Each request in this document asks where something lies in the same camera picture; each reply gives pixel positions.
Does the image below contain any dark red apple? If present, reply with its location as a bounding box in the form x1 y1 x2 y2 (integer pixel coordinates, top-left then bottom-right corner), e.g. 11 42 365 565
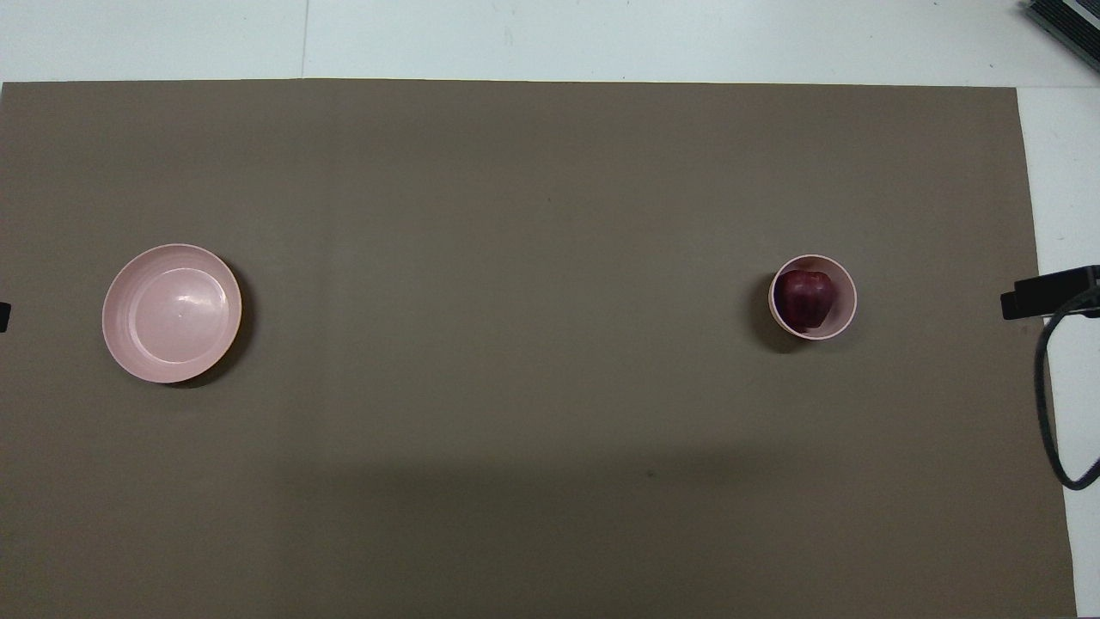
774 270 836 330

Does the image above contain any pink plate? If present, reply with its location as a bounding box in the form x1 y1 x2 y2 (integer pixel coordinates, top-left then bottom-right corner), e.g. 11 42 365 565
101 244 243 384

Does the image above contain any pink bowl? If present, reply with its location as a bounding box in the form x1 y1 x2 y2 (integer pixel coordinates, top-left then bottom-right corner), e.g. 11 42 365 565
768 254 859 341

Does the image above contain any black ribbed device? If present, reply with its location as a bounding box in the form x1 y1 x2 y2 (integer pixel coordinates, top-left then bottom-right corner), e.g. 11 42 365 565
1023 0 1100 49

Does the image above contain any brown table mat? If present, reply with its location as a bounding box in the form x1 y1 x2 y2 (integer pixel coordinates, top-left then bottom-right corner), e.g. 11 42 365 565
0 79 1077 619

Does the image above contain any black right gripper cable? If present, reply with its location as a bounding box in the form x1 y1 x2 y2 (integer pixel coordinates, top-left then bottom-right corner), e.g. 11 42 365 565
1034 288 1100 492

